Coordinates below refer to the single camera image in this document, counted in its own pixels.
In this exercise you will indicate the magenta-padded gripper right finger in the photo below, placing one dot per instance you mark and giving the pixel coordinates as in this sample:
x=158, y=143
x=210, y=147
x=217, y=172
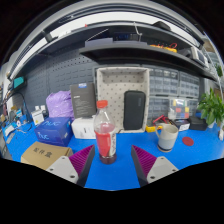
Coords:
x=161, y=166

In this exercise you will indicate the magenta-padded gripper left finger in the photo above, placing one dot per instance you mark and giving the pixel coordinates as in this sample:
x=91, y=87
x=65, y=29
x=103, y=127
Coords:
x=61, y=166

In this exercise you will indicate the clear bottle with red drink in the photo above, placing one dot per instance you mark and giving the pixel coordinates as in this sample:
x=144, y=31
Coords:
x=105, y=140

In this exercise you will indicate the brown cardboard box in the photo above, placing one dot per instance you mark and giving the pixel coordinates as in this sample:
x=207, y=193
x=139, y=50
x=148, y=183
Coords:
x=43, y=154

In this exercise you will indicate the grey-white ceramic mug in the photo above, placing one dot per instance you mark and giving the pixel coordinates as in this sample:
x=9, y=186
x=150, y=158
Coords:
x=166, y=138

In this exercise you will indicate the blue carton box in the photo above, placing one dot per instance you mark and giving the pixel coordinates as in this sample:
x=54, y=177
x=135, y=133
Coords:
x=53, y=131

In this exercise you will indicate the flat round red coaster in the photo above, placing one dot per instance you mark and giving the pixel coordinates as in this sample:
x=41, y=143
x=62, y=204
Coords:
x=188, y=141

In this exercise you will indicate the yellow multimeter with leads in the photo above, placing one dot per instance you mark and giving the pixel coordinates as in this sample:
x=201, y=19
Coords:
x=150, y=128

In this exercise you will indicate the white carton box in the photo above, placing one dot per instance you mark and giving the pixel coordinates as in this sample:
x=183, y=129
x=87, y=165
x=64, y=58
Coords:
x=82, y=128

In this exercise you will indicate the small black labelled box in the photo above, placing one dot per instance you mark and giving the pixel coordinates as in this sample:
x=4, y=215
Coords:
x=181, y=125

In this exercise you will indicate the small white box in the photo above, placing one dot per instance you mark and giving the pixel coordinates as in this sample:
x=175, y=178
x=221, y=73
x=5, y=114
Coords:
x=37, y=117

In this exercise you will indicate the flat black pouch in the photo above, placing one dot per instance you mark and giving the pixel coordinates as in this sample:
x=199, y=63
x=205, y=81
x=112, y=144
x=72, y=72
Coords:
x=198, y=124

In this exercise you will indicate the grey small-parts drawer cabinet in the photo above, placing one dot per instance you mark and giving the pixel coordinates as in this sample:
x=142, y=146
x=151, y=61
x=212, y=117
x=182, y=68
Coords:
x=194, y=106
x=157, y=107
x=163, y=81
x=189, y=85

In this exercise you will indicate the clear compartment box coloured parts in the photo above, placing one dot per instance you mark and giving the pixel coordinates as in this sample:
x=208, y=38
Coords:
x=178, y=108

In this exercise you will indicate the purple plastic bag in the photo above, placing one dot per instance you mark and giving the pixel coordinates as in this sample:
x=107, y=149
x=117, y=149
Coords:
x=60, y=105

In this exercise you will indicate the black zip case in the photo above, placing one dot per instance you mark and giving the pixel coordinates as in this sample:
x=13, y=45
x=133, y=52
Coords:
x=134, y=110

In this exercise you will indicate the dark grey carton box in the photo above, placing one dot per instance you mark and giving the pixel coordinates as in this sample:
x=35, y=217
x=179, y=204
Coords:
x=82, y=101

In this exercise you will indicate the small white plug adapter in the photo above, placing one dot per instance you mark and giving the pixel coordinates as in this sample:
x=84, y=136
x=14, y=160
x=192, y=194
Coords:
x=221, y=133

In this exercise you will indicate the green potted plant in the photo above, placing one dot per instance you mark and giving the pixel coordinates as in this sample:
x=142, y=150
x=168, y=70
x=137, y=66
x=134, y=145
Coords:
x=211, y=106

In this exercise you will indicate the dark grey pegboard panel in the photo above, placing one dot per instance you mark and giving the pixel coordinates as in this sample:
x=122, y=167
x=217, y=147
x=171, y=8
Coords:
x=60, y=75

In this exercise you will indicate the teal screen device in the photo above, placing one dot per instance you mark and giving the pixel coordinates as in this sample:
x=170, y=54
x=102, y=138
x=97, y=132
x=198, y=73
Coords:
x=19, y=82

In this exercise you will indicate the white dotted storage tray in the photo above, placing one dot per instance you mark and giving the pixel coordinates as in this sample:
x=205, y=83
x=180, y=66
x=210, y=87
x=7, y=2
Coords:
x=113, y=83

